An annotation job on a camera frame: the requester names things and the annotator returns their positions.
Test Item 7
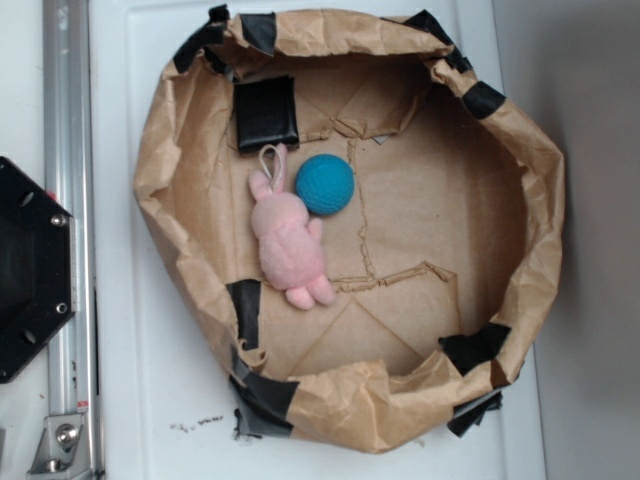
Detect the pink plush bunny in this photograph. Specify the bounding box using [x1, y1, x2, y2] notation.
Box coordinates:
[248, 143, 337, 310]

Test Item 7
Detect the brown paper bag bin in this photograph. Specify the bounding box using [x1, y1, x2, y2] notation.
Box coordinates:
[134, 7, 565, 453]

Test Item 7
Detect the blue knitted ball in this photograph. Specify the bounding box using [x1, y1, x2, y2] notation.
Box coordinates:
[295, 154, 355, 216]

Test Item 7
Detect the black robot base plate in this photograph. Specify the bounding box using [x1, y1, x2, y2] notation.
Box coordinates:
[1, 157, 75, 384]

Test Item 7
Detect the black box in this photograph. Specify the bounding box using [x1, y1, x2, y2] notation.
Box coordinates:
[234, 76, 300, 154]

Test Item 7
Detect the metal corner bracket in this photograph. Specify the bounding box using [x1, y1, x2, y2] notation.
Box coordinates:
[26, 413, 94, 480]

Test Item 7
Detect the aluminium extrusion rail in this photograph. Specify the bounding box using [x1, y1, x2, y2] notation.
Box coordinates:
[43, 1, 104, 479]

